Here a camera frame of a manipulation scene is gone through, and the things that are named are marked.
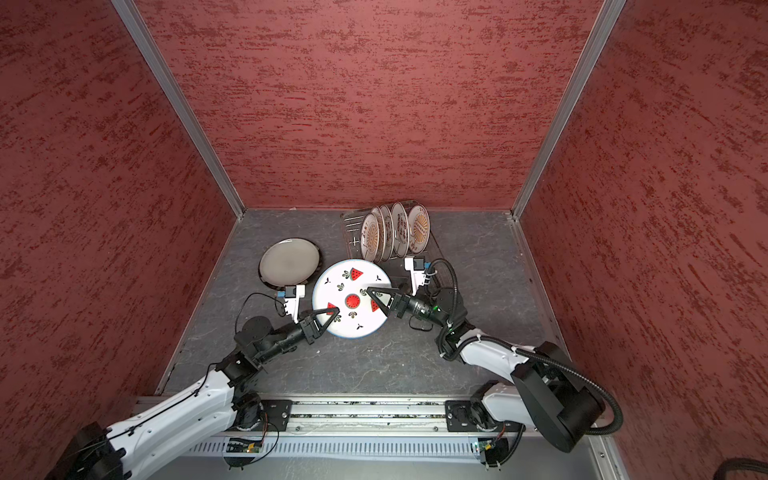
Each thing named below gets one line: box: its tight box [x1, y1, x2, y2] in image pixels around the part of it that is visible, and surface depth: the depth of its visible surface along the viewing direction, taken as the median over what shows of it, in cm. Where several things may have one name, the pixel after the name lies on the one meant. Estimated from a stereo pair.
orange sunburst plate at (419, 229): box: [409, 205, 431, 254], surface depth 105 cm
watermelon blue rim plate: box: [312, 258, 392, 339], surface depth 75 cm
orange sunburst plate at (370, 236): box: [360, 213, 380, 262], surface depth 105 cm
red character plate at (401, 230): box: [393, 202, 410, 258], surface depth 105 cm
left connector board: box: [226, 438, 263, 453], surface depth 73 cm
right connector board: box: [478, 438, 509, 466], surface depth 73 cm
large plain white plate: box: [260, 239, 320, 286], surface depth 103 cm
